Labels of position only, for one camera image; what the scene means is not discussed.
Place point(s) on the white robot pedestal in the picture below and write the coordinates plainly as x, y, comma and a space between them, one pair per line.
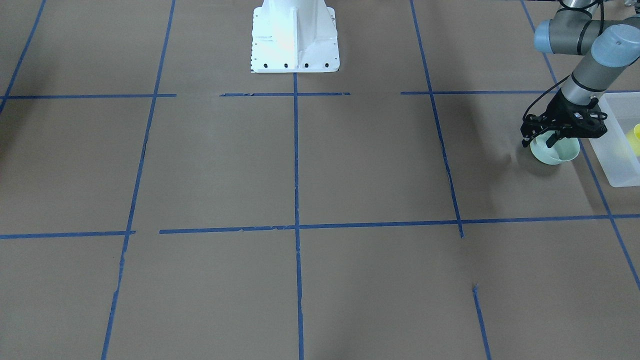
294, 36

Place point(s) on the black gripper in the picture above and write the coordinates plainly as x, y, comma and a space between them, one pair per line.
558, 109

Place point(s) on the clear plastic storage box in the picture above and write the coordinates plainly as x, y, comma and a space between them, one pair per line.
621, 167

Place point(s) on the yellow plastic cup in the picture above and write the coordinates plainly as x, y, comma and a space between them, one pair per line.
633, 139

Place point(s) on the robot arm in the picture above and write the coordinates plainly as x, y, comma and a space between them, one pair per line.
606, 47

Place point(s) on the mint green bowl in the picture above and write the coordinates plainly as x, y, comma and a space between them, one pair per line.
563, 151

